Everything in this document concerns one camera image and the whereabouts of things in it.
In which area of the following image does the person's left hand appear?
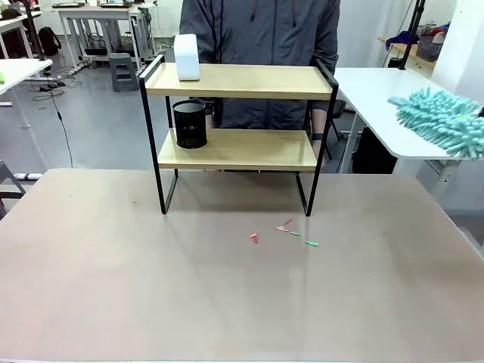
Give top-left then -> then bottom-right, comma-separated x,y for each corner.
313,140 -> 328,169

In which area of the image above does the teal microfiber duster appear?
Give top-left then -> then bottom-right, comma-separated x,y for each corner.
387,85 -> 484,160

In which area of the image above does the person's left forearm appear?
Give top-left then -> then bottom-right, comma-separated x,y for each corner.
311,108 -> 327,136

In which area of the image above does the black chair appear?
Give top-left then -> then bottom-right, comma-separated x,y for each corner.
327,100 -> 347,160

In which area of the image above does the black bag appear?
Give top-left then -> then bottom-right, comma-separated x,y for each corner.
351,126 -> 398,175

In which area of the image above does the person in grey jacket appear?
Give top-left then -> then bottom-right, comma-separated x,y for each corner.
178,0 -> 341,173

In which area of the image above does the black mesh pen cup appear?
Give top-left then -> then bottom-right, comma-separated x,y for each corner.
172,99 -> 209,150

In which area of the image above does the blue cloth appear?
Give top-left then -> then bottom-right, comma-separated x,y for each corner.
385,30 -> 420,50

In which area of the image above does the black pole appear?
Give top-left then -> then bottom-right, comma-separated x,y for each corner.
399,0 -> 427,72
22,0 -> 48,64

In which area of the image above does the grey mesh basket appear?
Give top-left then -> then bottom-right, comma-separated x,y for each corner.
417,36 -> 444,61

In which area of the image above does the white box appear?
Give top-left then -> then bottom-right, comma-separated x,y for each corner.
173,33 -> 201,82

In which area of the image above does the grey step stool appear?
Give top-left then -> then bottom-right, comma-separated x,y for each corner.
108,52 -> 140,93

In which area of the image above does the grey background desk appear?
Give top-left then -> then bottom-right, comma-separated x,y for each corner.
52,2 -> 156,73

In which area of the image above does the black backpack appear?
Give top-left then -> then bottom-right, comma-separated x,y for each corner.
37,26 -> 62,57

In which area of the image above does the small white table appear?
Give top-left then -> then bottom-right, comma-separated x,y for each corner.
0,58 -> 54,129

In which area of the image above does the white background desk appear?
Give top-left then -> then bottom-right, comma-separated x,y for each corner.
0,9 -> 42,60

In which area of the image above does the wooden shelf with black frame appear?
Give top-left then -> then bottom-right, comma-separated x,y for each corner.
138,54 -> 340,218

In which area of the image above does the black floor cable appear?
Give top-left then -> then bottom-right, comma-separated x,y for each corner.
32,75 -> 75,169

